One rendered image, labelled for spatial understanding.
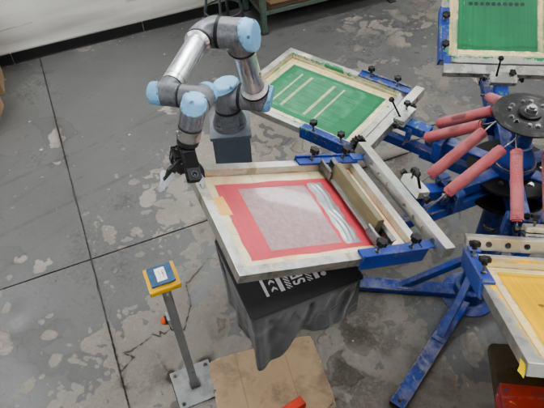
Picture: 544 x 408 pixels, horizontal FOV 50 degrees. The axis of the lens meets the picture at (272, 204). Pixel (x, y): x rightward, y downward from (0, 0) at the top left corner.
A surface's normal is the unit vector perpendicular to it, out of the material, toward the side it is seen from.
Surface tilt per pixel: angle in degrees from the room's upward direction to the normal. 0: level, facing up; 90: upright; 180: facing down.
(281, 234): 19
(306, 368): 0
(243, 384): 0
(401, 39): 0
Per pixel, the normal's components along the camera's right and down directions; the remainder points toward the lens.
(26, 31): 0.39, 0.66
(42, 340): -0.05, -0.69
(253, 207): 0.26, -0.75
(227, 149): 0.08, 0.72
